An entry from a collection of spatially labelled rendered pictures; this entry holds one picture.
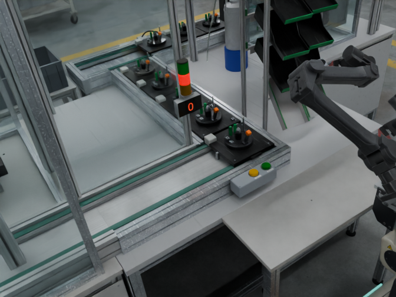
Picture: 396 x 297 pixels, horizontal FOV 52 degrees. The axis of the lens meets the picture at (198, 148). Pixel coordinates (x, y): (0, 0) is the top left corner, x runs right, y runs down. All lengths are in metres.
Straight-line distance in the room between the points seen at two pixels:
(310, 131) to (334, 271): 0.91
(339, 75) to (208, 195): 0.72
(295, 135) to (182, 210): 0.79
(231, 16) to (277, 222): 1.41
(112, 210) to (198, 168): 0.44
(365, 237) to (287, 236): 1.27
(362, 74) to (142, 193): 1.02
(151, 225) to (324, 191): 0.77
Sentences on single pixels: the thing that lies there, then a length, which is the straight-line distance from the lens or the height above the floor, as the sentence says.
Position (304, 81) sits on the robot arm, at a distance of 1.34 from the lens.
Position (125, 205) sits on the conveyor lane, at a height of 0.92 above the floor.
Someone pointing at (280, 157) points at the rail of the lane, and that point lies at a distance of 1.95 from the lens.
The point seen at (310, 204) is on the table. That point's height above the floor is 0.86.
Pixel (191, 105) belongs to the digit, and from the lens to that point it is 1.82.
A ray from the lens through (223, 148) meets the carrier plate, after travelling 1.94.
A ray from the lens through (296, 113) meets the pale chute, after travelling 2.07.
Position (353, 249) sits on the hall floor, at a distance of 2.83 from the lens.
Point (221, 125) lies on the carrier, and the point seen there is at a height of 0.97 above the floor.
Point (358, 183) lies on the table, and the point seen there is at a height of 0.86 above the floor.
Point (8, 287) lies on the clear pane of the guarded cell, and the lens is 1.56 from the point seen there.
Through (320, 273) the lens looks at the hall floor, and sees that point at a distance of 2.68.
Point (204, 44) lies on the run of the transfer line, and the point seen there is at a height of 0.91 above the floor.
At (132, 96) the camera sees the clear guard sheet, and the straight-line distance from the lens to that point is 1.72.
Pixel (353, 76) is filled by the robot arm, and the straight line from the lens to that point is 1.60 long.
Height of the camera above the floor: 2.16
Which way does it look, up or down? 38 degrees down
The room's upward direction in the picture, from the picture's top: 6 degrees counter-clockwise
